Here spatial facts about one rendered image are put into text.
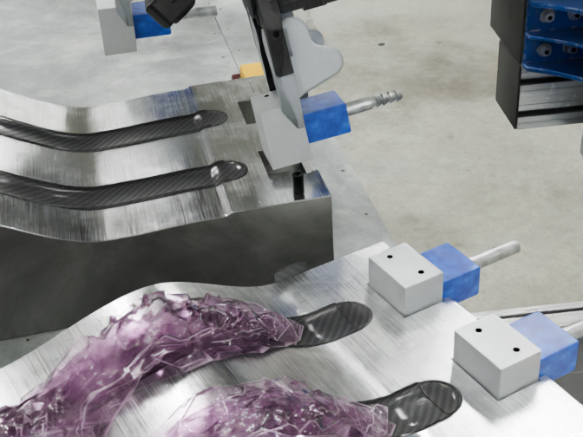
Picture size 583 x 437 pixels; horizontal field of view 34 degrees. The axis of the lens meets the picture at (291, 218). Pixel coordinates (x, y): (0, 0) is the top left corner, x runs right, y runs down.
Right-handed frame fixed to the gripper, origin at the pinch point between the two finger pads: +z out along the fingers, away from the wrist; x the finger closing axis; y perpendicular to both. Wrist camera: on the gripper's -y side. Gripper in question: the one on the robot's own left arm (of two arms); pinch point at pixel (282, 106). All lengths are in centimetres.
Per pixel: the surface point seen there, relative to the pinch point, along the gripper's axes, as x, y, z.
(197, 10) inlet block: 28.2, -3.4, -3.6
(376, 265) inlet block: -15.7, 2.3, 9.1
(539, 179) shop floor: 137, 77, 88
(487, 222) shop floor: 122, 56, 87
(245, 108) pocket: 13.9, -2.1, 4.1
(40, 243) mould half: -6.6, -22.7, 3.1
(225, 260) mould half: -5.8, -8.7, 10.0
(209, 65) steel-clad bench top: 45.3, -2.9, 7.8
